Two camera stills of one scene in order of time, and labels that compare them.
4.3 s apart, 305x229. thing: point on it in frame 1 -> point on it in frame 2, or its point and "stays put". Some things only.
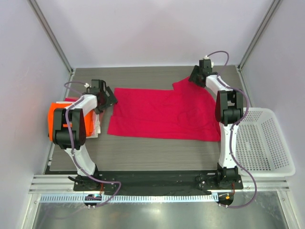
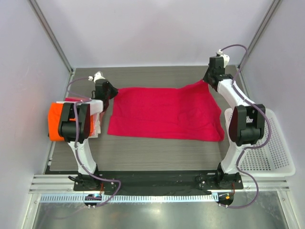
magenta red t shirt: (187, 112) stays put
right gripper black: (192, 76) -> (206, 78)
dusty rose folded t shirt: (101, 115) stays put
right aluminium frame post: (270, 13) stays put
